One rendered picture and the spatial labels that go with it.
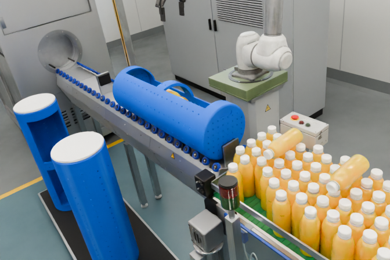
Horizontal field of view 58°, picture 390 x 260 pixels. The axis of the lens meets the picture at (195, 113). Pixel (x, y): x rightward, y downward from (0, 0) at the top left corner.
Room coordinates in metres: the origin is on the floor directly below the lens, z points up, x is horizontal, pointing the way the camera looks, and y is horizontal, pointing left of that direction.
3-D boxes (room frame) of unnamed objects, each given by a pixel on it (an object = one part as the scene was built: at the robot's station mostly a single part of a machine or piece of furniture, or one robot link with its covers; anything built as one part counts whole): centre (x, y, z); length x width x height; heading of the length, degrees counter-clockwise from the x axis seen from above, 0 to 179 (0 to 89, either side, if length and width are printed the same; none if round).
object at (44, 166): (2.26, 1.08, 0.59); 0.28 x 0.28 x 0.88
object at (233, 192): (0.88, -0.07, 1.23); 0.06 x 0.06 x 0.04
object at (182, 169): (2.26, 0.47, 0.79); 2.17 x 0.29 x 0.34; 35
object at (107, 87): (2.49, 0.63, 1.00); 0.10 x 0.04 x 0.15; 125
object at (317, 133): (1.40, -0.50, 1.05); 0.20 x 0.10 x 0.10; 35
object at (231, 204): (0.88, -0.07, 1.18); 0.06 x 0.06 x 0.05
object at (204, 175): (1.25, -0.01, 0.95); 0.10 x 0.07 x 0.10; 125
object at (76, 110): (3.02, 1.09, 0.31); 0.06 x 0.06 x 0.63; 35
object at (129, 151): (2.22, 0.52, 0.31); 0.06 x 0.06 x 0.63; 35
